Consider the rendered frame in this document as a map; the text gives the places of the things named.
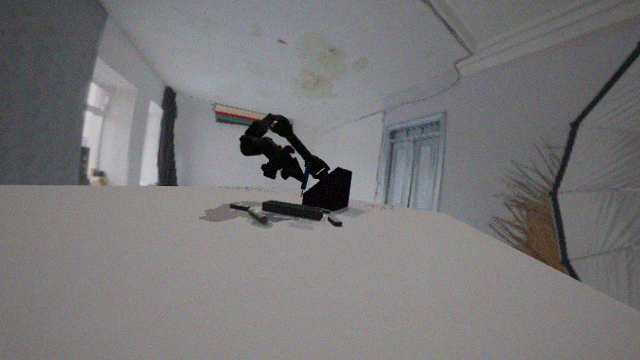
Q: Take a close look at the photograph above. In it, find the blue stylus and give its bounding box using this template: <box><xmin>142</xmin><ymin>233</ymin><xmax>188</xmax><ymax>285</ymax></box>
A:
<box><xmin>301</xmin><ymin>162</ymin><xmax>312</xmax><ymax>197</ymax></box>

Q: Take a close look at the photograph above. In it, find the keyboard with keys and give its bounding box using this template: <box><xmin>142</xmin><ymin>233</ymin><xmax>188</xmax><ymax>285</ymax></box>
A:
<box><xmin>261</xmin><ymin>200</ymin><xmax>324</xmax><ymax>221</ymax></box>

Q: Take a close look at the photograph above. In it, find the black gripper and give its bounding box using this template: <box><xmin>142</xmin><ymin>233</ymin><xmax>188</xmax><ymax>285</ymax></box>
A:
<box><xmin>266</xmin><ymin>145</ymin><xmax>306</xmax><ymax>182</ymax></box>

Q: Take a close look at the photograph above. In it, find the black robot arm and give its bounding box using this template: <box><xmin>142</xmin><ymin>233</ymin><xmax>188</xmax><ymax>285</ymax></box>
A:
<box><xmin>239</xmin><ymin>114</ymin><xmax>330</xmax><ymax>181</ymax></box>

